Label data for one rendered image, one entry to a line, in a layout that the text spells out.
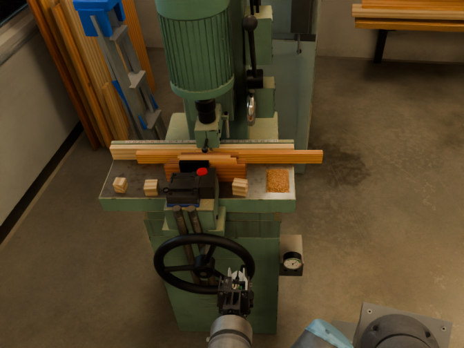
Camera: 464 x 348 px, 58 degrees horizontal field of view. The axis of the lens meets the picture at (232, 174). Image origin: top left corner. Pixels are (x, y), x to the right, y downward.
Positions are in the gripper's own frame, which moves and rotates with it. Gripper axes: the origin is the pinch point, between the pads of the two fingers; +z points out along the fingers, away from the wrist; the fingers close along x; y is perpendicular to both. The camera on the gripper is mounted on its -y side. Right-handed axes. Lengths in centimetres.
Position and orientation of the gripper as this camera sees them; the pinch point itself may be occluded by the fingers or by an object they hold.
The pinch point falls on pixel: (237, 277)
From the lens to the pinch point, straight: 112.5
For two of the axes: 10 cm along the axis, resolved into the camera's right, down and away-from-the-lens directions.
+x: -10.0, 0.0, 0.9
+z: 0.8, -4.2, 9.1
